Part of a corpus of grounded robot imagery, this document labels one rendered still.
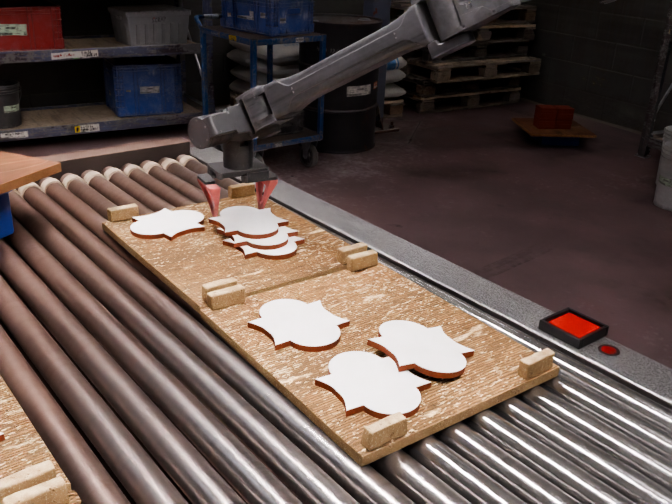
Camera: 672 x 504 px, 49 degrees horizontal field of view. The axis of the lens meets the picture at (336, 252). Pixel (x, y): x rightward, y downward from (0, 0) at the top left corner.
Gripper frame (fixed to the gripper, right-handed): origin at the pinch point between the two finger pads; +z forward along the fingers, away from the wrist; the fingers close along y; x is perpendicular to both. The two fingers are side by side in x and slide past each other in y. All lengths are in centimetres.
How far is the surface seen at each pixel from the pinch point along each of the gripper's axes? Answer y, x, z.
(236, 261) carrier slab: -7.1, -15.3, 3.0
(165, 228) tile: -14.0, 2.1, 2.4
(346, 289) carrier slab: 4.7, -33.2, 2.6
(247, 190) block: 8.6, 14.5, 2.1
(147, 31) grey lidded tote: 109, 401, 30
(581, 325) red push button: 32, -59, 3
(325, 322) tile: -4.8, -42.6, 1.5
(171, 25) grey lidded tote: 127, 402, 27
